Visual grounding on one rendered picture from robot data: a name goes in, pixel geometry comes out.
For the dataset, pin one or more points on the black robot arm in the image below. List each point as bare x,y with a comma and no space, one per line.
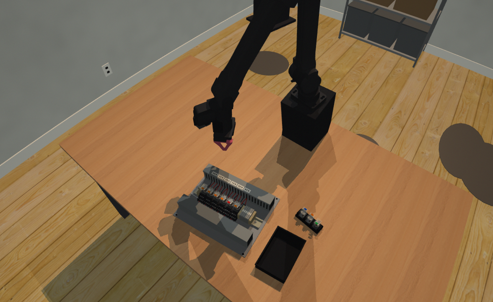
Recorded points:
302,71

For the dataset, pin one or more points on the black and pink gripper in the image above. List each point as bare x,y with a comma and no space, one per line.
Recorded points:
226,136

